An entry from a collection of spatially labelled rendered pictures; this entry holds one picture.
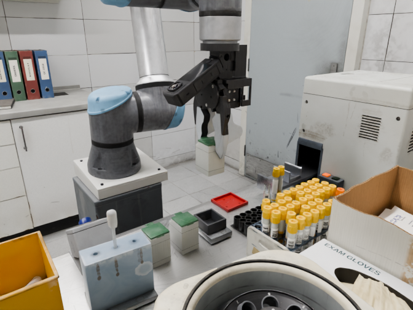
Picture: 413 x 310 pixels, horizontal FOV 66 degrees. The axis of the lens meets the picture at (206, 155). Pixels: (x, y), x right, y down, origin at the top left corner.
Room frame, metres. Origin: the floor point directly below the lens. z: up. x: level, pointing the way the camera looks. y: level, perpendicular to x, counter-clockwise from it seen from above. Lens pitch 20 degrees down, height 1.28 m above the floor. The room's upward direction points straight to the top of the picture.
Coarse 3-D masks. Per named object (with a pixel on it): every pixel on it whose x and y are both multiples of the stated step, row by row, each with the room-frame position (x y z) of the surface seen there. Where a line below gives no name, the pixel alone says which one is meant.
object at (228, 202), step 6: (216, 198) 0.74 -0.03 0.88; (222, 198) 0.75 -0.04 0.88; (228, 198) 0.75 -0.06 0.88; (234, 198) 0.75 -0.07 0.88; (240, 198) 0.74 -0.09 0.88; (216, 204) 0.71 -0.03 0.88; (222, 204) 0.72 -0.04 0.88; (228, 204) 0.72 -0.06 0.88; (234, 204) 0.72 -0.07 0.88; (240, 204) 0.70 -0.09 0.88; (246, 204) 0.72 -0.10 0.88; (228, 210) 0.68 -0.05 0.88
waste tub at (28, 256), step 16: (16, 240) 0.43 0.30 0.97; (32, 240) 0.44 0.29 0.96; (0, 256) 0.41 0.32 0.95; (16, 256) 0.43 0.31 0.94; (32, 256) 0.44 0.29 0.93; (48, 256) 0.39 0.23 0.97; (0, 272) 0.41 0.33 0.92; (16, 272) 0.42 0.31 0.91; (32, 272) 0.44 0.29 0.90; (48, 272) 0.41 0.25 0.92; (0, 288) 0.41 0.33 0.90; (16, 288) 0.42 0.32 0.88; (32, 288) 0.33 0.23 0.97; (48, 288) 0.34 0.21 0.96; (0, 304) 0.31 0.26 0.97; (16, 304) 0.32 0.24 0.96; (32, 304) 0.33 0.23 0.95; (48, 304) 0.34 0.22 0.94
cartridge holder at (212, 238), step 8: (200, 216) 0.62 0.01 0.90; (208, 216) 0.63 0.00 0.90; (216, 216) 0.62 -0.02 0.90; (200, 224) 0.59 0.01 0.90; (208, 224) 0.61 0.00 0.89; (216, 224) 0.58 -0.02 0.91; (224, 224) 0.59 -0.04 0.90; (200, 232) 0.58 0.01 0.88; (208, 232) 0.57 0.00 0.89; (216, 232) 0.57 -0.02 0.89; (224, 232) 0.57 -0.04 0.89; (208, 240) 0.56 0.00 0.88; (216, 240) 0.56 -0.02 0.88
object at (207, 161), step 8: (200, 144) 0.59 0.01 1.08; (200, 152) 0.59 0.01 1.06; (208, 152) 0.57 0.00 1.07; (200, 160) 0.59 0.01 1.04; (208, 160) 0.57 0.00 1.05; (216, 160) 0.58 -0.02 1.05; (200, 168) 0.59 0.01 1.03; (208, 168) 0.57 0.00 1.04; (216, 168) 0.58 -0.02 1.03; (208, 176) 0.57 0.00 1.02
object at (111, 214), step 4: (108, 212) 0.40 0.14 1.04; (112, 212) 0.40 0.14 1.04; (108, 216) 0.40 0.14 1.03; (112, 216) 0.40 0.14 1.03; (116, 216) 0.41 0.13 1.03; (108, 220) 0.40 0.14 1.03; (112, 220) 0.40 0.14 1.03; (116, 220) 0.40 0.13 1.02; (108, 224) 0.40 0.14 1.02; (112, 224) 0.40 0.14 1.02; (116, 224) 0.40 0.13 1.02; (112, 228) 0.40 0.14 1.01
